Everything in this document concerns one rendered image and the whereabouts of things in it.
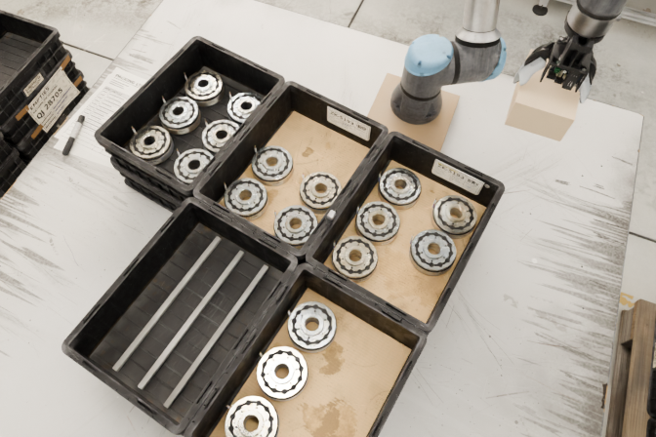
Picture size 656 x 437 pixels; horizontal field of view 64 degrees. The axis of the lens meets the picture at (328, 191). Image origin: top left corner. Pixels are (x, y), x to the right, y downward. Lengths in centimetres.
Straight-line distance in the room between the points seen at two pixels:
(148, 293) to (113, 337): 11
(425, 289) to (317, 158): 42
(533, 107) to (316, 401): 74
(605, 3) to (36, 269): 137
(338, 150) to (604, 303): 76
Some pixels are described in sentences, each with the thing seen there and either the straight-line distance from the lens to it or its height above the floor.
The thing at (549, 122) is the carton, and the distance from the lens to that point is 119.
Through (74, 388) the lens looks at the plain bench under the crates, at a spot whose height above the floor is 70.
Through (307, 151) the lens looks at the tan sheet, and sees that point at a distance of 136.
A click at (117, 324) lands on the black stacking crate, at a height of 83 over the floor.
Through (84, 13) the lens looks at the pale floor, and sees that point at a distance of 320.
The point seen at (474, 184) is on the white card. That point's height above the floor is 90.
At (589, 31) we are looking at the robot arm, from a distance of 105.
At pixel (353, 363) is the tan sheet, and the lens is 116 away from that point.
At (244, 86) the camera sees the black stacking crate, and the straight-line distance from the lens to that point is 151.
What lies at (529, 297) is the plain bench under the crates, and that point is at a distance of 142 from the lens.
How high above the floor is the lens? 196
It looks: 60 degrees down
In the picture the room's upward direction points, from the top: 1 degrees clockwise
